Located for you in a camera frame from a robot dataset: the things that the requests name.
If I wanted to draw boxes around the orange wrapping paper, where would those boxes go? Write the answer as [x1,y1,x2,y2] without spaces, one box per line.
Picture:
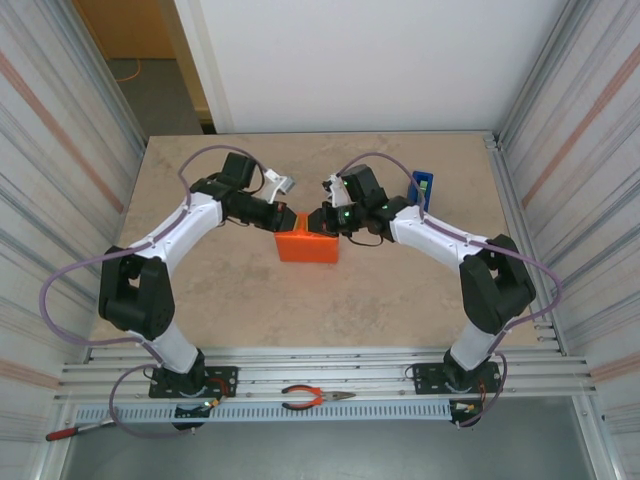
[273,212,341,265]

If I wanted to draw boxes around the blue tape dispenser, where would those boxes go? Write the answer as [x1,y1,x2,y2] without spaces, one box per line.
[407,170,435,211]

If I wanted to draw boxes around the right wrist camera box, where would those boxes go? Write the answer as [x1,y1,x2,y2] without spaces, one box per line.
[320,172,354,207]

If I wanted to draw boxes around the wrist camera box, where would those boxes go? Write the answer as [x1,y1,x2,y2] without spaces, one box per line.
[320,172,354,207]
[263,168,297,204]

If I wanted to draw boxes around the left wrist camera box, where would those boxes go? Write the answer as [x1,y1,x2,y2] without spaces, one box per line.
[263,168,297,204]

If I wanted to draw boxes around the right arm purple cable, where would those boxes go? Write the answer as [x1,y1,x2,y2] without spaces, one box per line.
[339,152,564,429]

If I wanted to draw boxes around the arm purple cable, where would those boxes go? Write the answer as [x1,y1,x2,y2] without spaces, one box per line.
[339,152,564,429]
[39,144,269,439]

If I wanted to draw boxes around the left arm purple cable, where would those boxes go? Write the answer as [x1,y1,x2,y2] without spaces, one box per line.
[39,144,269,439]

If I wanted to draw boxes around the white door frame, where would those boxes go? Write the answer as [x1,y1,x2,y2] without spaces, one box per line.
[172,0,236,135]

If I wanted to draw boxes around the aluminium side rail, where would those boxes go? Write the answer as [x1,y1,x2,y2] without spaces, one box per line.
[483,130,569,357]

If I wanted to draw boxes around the aluminium rail frame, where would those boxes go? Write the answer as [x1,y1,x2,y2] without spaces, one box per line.
[54,347,599,401]

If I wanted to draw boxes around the orange floor cable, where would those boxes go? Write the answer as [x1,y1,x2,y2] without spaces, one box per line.
[115,58,146,84]

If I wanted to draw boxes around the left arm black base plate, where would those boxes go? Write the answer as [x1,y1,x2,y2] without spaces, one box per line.
[148,365,239,400]

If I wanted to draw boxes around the red-handled pliers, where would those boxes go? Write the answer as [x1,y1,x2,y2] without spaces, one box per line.
[281,384,357,411]

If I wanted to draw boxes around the red black power wires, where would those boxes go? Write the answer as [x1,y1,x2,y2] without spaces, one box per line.
[449,382,489,416]
[199,375,237,410]

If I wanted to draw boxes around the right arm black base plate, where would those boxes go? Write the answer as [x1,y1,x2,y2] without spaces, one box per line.
[412,362,504,396]

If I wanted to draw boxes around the grey slotted cable duct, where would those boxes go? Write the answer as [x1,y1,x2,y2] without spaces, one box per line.
[73,401,454,425]

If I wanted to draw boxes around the red-handled screwdriver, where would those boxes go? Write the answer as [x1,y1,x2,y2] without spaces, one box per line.
[45,421,119,442]

